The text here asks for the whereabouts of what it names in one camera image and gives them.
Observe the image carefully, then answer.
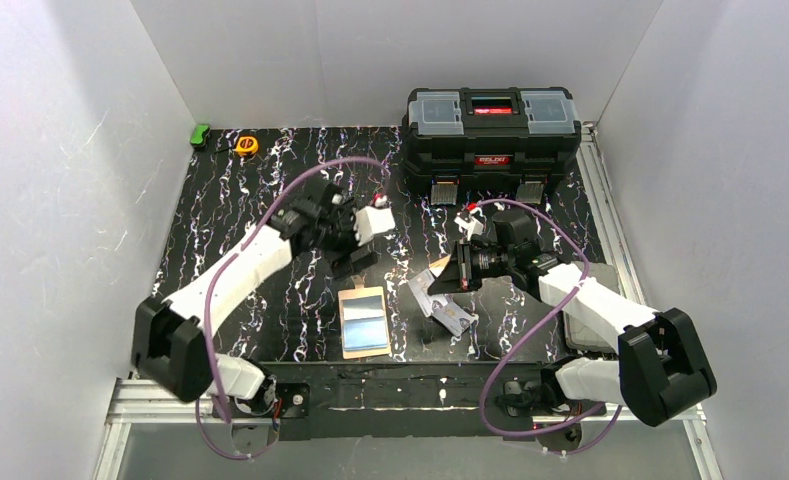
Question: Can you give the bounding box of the white card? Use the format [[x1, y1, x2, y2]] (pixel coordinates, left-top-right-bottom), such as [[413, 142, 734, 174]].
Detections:
[[407, 269, 478, 337]]

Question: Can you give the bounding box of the beige card holder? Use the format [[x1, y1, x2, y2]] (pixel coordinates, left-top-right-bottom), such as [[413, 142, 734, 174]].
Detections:
[[338, 275, 392, 360]]

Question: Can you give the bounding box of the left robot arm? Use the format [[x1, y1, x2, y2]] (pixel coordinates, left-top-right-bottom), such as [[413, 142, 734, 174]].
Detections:
[[131, 177, 395, 403]]

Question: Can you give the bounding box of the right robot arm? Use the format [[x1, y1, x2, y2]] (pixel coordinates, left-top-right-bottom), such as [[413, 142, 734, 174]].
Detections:
[[427, 210, 718, 427]]

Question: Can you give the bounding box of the orange card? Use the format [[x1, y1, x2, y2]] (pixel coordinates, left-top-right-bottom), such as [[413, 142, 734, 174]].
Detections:
[[429, 256, 450, 277]]

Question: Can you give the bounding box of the silver toolbox latch right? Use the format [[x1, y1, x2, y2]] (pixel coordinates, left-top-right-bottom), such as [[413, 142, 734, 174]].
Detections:
[[514, 178, 546, 205]]

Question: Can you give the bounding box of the silver toolbox latch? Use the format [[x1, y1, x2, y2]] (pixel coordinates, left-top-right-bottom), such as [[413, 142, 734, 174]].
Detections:
[[429, 177, 459, 206], [514, 178, 546, 205]]

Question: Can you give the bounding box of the silver toolbox latch left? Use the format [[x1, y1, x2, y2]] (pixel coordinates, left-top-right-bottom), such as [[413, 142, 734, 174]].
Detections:
[[429, 177, 459, 206]]

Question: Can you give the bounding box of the grey pad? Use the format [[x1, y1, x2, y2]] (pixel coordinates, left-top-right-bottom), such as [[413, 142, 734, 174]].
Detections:
[[563, 263, 623, 354]]

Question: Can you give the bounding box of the yellow tape measure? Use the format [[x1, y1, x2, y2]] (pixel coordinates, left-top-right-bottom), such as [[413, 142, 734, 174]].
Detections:
[[234, 135, 259, 157]]

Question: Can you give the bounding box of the black plastic toolbox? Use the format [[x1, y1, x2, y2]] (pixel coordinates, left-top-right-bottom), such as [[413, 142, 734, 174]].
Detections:
[[400, 87, 582, 203]]

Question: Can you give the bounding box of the green plastic object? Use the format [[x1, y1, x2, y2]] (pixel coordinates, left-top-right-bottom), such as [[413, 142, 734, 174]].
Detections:
[[189, 124, 211, 150]]

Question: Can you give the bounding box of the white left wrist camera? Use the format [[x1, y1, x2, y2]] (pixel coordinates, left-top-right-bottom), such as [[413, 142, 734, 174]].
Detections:
[[355, 206, 395, 246]]

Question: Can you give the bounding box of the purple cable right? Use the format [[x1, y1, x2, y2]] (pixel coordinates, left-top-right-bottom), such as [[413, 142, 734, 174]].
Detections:
[[473, 198, 624, 458]]

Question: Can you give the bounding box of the purple cable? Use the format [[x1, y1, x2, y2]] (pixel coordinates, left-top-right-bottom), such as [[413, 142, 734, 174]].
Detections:
[[473, 198, 624, 458], [195, 156, 392, 462]]

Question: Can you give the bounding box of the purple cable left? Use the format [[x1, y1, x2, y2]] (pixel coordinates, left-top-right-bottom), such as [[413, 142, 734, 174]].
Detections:
[[195, 156, 392, 462]]

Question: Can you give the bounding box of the aluminium frame rail right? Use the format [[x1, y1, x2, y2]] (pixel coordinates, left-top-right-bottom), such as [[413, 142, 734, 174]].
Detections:
[[577, 122, 648, 304]]

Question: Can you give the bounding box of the aluminium frame rail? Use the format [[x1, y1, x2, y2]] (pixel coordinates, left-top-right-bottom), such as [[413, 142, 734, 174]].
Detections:
[[577, 122, 648, 304], [92, 379, 724, 479]]

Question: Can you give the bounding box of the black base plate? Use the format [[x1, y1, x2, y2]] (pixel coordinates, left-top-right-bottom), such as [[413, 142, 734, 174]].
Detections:
[[211, 360, 568, 442]]

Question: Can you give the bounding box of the aluminium frame rail front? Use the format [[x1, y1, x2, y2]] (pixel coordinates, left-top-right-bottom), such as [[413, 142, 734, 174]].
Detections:
[[92, 379, 724, 479]]

